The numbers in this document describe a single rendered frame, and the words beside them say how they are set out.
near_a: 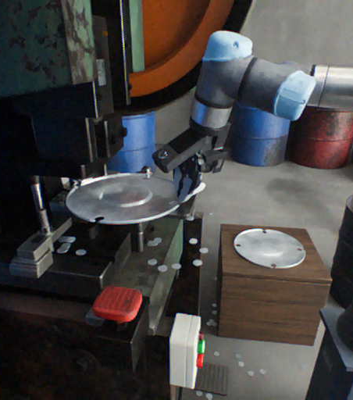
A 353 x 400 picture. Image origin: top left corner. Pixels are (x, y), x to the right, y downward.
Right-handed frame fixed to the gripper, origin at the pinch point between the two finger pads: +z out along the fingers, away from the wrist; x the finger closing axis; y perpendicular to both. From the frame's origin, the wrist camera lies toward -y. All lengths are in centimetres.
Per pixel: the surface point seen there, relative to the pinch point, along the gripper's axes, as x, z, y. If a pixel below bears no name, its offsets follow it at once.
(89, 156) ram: 12.6, -7.1, -17.1
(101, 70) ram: 23.5, -20.8, -9.8
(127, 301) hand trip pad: -20.3, -3.2, -24.5
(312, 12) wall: 184, -5, 292
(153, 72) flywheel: 40.6, -12.8, 15.1
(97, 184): 20.5, 8.4, -11.4
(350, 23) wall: 155, -5, 317
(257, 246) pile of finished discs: 2, 47, 54
